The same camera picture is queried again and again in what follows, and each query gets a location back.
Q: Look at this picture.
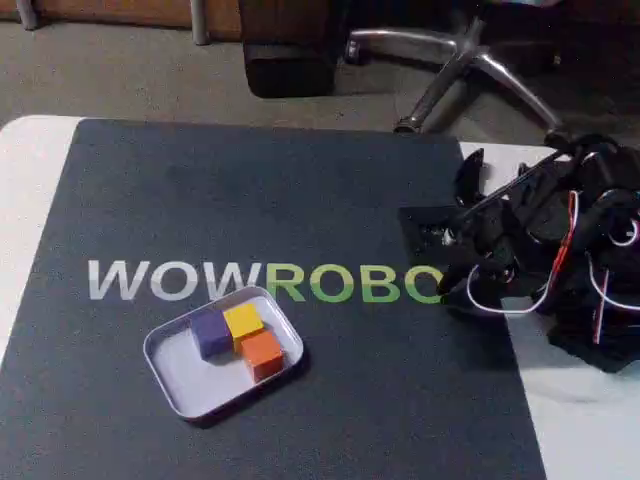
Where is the orange cube block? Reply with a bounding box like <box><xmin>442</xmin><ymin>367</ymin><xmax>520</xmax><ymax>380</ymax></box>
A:
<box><xmin>239</xmin><ymin>329</ymin><xmax>287</xmax><ymax>384</ymax></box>

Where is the yellow cube block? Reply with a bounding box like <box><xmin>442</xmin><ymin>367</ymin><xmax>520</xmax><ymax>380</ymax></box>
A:
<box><xmin>222</xmin><ymin>302</ymin><xmax>266</xmax><ymax>342</ymax></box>

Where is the pale metal rectangular tray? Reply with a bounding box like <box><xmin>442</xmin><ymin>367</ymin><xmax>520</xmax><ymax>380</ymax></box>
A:
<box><xmin>142</xmin><ymin>286</ymin><xmax>305</xmax><ymax>419</ymax></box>

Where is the black table clamp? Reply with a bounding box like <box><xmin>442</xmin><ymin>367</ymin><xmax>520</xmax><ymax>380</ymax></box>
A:
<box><xmin>452</xmin><ymin>148</ymin><xmax>489</xmax><ymax>207</ymax></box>

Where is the chrome office chair base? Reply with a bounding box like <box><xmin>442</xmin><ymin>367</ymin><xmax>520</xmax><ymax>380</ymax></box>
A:
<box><xmin>343</xmin><ymin>14</ymin><xmax>577</xmax><ymax>146</ymax></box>

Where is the purple cube block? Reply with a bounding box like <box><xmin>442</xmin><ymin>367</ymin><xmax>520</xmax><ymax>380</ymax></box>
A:
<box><xmin>190</xmin><ymin>308</ymin><xmax>235</xmax><ymax>359</ymax></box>

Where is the black box on floor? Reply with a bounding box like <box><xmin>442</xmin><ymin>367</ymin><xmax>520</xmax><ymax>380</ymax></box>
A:
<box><xmin>243</xmin><ymin>42</ymin><xmax>338</xmax><ymax>99</ymax></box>

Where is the dark brown wooden cabinet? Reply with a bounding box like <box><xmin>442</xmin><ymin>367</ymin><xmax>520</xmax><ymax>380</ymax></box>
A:
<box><xmin>238</xmin><ymin>0</ymin><xmax>347</xmax><ymax>50</ymax></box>

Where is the black WOWROBO printed mat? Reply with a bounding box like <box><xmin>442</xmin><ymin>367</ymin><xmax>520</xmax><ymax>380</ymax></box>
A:
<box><xmin>0</xmin><ymin>118</ymin><xmax>549</xmax><ymax>480</ymax></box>

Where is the grey metal furniture leg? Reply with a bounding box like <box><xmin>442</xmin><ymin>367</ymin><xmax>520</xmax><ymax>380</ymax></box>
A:
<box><xmin>190</xmin><ymin>0</ymin><xmax>211</xmax><ymax>47</ymax></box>
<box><xmin>14</xmin><ymin>0</ymin><xmax>41</xmax><ymax>31</ymax></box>

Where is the black square camera board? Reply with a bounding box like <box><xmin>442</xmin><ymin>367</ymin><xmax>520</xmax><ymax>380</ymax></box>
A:
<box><xmin>397</xmin><ymin>205</ymin><xmax>469</xmax><ymax>257</ymax></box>

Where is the black camera cable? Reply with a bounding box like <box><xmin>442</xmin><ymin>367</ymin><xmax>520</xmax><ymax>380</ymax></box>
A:
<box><xmin>447</xmin><ymin>149</ymin><xmax>564</xmax><ymax>234</ymax></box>

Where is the white looped servo wire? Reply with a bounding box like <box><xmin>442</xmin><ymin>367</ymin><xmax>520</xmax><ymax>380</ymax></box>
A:
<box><xmin>466</xmin><ymin>263</ymin><xmax>559</xmax><ymax>315</ymax></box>

